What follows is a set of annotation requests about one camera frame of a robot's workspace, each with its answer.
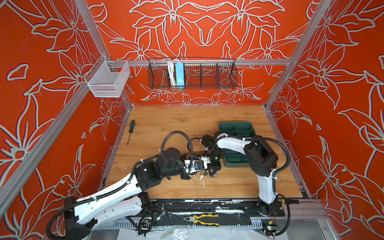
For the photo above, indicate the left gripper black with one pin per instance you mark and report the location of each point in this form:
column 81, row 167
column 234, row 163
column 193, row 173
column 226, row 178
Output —
column 186, row 174

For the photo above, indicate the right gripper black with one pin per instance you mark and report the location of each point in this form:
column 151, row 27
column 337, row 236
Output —
column 213, row 168

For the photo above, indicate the green plastic divided tray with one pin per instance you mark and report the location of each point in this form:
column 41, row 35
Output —
column 233, row 146

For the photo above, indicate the beige argyle sock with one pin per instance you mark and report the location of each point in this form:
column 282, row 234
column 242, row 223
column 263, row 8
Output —
column 207, row 171

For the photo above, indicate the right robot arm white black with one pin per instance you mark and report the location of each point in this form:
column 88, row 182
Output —
column 262, row 159

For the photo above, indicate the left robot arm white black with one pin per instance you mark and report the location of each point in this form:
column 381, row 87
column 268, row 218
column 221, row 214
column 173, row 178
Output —
column 83, row 214

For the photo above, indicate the light blue box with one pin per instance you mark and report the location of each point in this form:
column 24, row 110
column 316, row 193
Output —
column 180, row 76

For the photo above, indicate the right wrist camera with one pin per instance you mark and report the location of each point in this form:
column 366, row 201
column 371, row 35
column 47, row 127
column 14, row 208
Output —
column 205, row 158

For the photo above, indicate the green handle screwdriver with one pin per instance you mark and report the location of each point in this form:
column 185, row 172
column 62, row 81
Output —
column 131, row 129

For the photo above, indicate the black wire wall basket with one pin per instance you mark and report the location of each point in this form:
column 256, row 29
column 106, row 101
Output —
column 200, row 74

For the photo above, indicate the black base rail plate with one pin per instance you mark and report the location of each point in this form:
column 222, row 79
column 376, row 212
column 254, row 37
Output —
column 249, row 207

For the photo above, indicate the white slotted cable duct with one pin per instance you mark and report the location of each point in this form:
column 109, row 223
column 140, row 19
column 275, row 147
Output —
column 255, row 224

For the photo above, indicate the white wire mesh basket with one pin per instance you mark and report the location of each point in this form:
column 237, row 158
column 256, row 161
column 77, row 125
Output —
column 107, row 79

